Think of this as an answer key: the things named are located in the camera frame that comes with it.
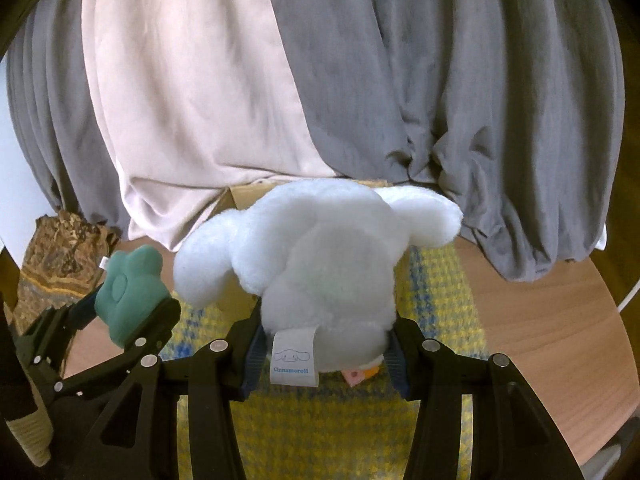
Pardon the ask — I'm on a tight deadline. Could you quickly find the brown cardboard box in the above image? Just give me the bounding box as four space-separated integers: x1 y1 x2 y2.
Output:
205 178 391 318

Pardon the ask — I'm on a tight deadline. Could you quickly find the pale pink curtain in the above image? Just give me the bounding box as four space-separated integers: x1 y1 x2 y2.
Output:
80 0 346 253

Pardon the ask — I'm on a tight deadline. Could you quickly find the brown patterned scarf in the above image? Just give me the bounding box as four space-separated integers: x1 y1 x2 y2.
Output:
15 209 123 336

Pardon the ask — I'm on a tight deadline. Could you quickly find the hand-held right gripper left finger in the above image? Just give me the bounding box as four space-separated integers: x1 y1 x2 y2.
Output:
92 317 266 480

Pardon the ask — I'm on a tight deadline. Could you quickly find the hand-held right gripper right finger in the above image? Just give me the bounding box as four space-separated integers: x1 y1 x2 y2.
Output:
387 317 583 480

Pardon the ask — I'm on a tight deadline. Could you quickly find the teal star-shaped toy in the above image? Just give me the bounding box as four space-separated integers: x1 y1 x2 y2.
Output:
95 246 168 348

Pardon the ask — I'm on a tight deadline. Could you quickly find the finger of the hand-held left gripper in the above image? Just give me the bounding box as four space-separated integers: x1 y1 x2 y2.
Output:
50 300 182 402
15 285 107 397

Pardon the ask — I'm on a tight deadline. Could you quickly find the white plush dog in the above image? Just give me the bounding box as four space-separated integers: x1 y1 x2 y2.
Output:
173 177 463 388

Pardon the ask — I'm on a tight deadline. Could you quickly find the yellow blue plaid cloth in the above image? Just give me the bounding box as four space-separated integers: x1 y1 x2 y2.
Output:
160 245 488 480

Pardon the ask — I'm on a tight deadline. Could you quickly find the white cable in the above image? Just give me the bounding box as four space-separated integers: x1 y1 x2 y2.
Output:
616 280 640 313

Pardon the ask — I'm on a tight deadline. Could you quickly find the grey curtain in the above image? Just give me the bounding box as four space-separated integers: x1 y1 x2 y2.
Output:
260 0 627 283
5 0 131 233

